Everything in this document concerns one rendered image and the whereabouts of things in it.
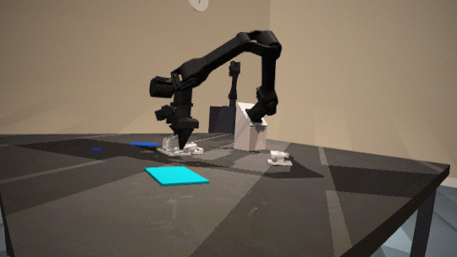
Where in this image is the teal flat plate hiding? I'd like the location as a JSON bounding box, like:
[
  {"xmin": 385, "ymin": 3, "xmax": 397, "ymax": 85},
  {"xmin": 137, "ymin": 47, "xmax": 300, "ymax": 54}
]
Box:
[{"xmin": 144, "ymin": 167, "xmax": 209, "ymax": 187}]

